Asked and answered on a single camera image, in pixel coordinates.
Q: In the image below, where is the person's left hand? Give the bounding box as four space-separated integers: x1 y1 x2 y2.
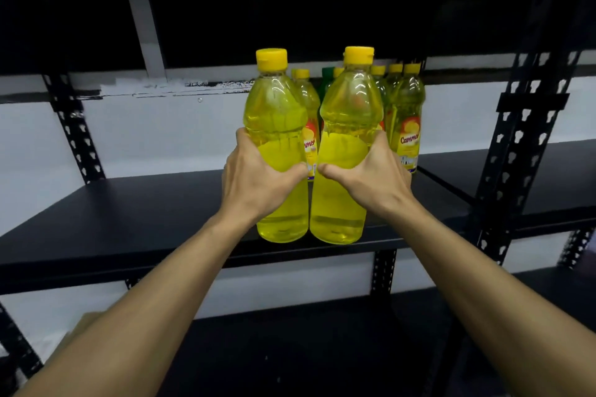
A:
221 127 311 225

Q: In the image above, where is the person's right hand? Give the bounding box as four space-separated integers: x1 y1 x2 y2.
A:
317 130 413 221

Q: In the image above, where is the yellow dish soap bottle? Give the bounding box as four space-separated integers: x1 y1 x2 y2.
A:
242 48 311 244
309 46 379 246

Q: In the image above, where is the person's right forearm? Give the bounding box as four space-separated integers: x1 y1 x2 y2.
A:
367 198 596 397

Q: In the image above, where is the person's left forearm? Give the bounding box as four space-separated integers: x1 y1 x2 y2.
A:
14 211 262 397

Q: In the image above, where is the cluster of yellow labelled bottles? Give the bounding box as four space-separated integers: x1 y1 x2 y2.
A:
291 63 427 181

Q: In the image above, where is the green capped bottle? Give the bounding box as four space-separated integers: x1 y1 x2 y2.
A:
320 67 336 100

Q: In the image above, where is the black perforated rack upright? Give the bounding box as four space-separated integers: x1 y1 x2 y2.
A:
370 250 398 296
558 228 595 270
474 0 596 267
42 73 106 185
0 303 43 380

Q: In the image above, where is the wide black shelf board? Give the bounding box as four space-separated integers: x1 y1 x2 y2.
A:
0 169 472 296

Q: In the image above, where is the low black shelf board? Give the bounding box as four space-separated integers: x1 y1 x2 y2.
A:
157 265 596 397

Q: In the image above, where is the white vertical beam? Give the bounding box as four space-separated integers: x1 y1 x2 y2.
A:
116 0 168 81

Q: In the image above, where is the narrow black shelf board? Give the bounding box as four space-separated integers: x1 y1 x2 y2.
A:
417 138 596 239

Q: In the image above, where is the brown cardboard box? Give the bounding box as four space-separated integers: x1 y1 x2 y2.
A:
44 312 105 365

